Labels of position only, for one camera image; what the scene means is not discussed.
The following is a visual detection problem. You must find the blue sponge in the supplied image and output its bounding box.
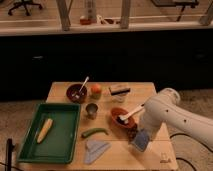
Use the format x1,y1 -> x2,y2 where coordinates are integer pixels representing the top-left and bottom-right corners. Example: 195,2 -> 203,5
131,130 -> 149,152

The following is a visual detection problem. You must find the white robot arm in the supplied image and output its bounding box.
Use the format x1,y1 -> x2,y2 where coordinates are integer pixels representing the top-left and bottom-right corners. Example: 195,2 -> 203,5
139,88 -> 213,146

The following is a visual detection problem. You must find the clear plastic cup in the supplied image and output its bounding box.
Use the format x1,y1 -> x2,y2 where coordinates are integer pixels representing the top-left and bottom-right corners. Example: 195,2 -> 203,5
114,95 -> 126,103

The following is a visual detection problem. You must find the orange fruit on cup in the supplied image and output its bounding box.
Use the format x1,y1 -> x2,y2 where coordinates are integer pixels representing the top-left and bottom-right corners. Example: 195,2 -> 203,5
91,83 -> 102,99

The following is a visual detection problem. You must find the brown grape bunch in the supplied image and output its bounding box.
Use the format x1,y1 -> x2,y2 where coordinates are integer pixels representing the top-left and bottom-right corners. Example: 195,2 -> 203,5
127,127 -> 138,142

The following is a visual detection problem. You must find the orange bowl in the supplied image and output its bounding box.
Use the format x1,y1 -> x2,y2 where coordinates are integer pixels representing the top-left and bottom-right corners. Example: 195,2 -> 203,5
111,107 -> 136,129

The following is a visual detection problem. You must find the grey folded cloth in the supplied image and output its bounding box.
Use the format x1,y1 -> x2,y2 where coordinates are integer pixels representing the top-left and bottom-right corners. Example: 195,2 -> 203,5
84,139 -> 111,164

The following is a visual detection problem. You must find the green cucumber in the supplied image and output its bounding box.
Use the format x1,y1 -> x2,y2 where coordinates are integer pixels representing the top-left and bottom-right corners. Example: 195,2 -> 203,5
81,128 -> 108,138

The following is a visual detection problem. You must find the white spoon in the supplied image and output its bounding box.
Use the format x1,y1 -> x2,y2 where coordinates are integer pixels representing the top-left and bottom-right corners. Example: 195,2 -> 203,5
73,76 -> 89,98

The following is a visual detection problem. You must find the dark red bowl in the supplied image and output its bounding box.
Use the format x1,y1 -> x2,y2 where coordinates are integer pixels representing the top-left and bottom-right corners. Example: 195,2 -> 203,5
66,84 -> 87,104

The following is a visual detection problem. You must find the green plastic tray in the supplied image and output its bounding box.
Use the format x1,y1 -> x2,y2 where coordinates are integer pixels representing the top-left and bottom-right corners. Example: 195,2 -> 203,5
18,103 -> 81,164

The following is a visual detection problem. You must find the yellow corn cob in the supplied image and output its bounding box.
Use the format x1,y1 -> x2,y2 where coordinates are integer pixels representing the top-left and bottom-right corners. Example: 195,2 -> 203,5
37,118 -> 53,143

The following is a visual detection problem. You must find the red white background object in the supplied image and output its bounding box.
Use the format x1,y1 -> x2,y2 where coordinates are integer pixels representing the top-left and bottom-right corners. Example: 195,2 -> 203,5
80,0 -> 97,25

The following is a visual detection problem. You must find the black office chair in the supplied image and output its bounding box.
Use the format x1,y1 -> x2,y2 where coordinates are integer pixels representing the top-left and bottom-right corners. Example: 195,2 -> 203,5
8,0 -> 43,16

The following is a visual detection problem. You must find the black cable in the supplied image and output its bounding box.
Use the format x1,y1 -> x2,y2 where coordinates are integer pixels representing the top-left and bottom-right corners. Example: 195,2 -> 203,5
169,132 -> 213,171

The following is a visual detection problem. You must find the black stand post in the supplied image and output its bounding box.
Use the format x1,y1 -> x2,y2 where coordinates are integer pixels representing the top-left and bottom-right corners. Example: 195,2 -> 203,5
5,138 -> 15,171

